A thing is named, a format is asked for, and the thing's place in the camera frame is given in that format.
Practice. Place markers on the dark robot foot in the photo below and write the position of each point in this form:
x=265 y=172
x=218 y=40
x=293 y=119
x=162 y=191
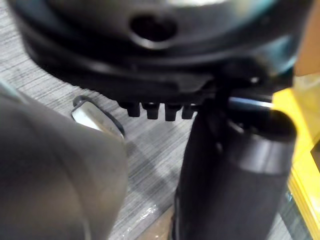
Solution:
x=96 y=117

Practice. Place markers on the silver robot leg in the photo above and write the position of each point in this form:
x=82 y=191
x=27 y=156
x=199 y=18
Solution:
x=50 y=175

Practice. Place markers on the brown cardboard box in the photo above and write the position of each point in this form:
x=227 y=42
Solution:
x=308 y=37

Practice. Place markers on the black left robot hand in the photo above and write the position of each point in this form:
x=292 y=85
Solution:
x=175 y=62

